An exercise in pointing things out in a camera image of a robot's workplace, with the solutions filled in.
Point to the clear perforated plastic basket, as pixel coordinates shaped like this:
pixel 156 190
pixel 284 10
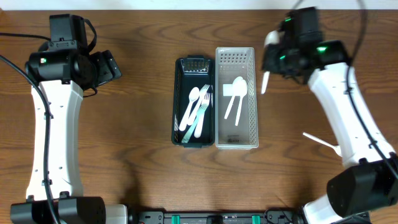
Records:
pixel 233 62

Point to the cream plastic spoon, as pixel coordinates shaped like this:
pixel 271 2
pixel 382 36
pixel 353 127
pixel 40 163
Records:
pixel 193 96

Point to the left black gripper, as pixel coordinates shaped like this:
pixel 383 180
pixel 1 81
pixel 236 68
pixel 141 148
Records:
pixel 109 66

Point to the white plastic spoon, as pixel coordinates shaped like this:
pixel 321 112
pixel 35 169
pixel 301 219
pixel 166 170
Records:
pixel 242 92
pixel 321 142
pixel 236 81
pixel 265 81

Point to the white label in basket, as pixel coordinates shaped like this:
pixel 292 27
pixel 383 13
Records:
pixel 228 90

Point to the white plastic fork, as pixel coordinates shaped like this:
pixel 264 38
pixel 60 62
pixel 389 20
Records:
pixel 199 126
pixel 201 97

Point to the white plastic spoon top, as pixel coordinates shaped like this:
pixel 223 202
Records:
pixel 236 81

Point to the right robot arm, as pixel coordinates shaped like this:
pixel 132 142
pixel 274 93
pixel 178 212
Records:
pixel 369 179

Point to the pale green plastic fork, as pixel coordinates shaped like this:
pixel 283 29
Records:
pixel 190 131

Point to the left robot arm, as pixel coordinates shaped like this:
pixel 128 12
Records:
pixel 60 72

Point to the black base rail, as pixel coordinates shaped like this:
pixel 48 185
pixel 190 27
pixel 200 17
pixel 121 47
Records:
pixel 270 216

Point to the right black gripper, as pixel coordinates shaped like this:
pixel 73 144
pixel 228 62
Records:
pixel 270 61

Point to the white plastic spoon bottom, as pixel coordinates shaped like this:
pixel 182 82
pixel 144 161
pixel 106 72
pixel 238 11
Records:
pixel 321 142

